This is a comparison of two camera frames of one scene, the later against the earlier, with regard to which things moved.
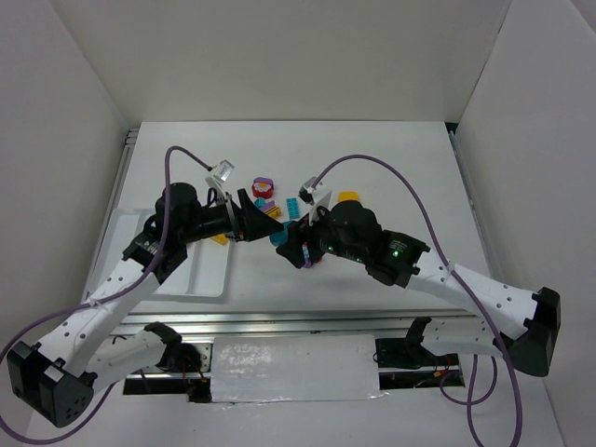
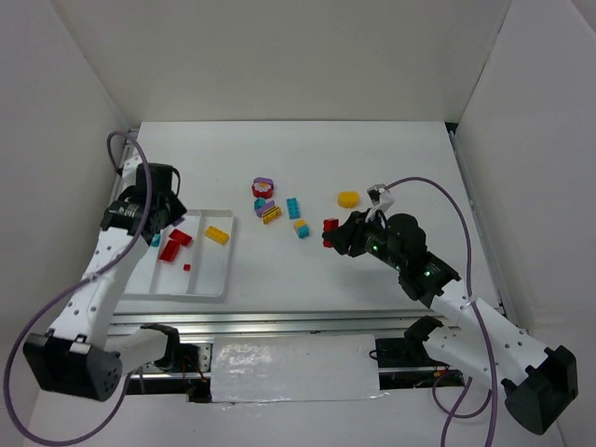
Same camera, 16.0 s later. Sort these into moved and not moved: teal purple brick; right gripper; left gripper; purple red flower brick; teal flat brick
Moved: right gripper; left gripper
Not moved: purple red flower brick; teal purple brick; teal flat brick
